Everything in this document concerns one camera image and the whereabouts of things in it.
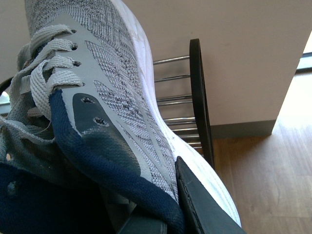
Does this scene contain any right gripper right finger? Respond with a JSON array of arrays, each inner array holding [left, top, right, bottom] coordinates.
[[175, 157, 245, 234]]

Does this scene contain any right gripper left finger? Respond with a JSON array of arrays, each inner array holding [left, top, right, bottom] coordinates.
[[118, 213, 168, 234]]

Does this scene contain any grey knit sneaker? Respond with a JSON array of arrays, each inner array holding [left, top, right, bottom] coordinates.
[[0, 0, 242, 234]]

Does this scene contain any black metal shoe rack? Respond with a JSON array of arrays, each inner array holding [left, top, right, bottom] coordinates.
[[153, 39, 215, 168]]

